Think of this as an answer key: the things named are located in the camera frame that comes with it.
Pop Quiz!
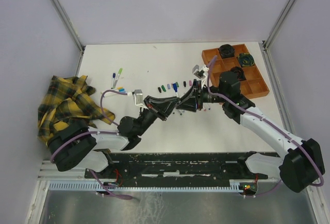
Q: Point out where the black rolled sock top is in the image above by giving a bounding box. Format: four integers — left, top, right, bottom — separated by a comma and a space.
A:
218, 44, 235, 59

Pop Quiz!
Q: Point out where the right aluminium frame post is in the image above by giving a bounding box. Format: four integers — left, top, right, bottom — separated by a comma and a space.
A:
262, 0, 298, 51

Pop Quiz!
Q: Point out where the left aluminium frame post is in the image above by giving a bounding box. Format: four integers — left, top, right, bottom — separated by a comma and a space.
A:
50, 0, 85, 52

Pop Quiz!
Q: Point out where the aluminium frame post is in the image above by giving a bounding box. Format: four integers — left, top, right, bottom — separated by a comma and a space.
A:
50, 0, 85, 52
262, 0, 298, 51

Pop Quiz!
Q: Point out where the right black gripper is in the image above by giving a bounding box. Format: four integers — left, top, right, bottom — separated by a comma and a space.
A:
175, 79, 227, 113

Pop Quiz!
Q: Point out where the yellow plaid cloth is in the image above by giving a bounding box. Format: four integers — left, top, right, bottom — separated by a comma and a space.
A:
38, 75, 115, 146

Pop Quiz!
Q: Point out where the orange compartment tray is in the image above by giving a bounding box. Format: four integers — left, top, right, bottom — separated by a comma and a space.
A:
202, 44, 270, 99

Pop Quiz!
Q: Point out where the green blue rolled sock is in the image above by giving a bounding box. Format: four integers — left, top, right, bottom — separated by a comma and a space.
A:
237, 53, 255, 67

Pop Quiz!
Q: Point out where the black orange rolled sock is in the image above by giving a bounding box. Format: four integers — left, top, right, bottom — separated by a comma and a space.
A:
230, 66, 246, 81

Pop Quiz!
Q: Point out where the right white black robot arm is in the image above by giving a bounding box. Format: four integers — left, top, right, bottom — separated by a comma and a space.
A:
176, 71, 325, 193

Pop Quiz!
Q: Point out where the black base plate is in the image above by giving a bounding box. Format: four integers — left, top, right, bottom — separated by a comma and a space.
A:
96, 152, 267, 187

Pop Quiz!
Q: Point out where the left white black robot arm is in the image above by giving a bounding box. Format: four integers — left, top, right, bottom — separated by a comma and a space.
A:
49, 90, 179, 178

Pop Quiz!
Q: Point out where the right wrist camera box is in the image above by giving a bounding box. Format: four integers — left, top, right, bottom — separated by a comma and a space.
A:
192, 65, 210, 86

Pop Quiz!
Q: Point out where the white cable duct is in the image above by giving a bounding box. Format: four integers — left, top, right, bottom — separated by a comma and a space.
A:
48, 181, 243, 193

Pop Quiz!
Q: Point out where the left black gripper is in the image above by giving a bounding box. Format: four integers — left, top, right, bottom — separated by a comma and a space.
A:
136, 95, 181, 136

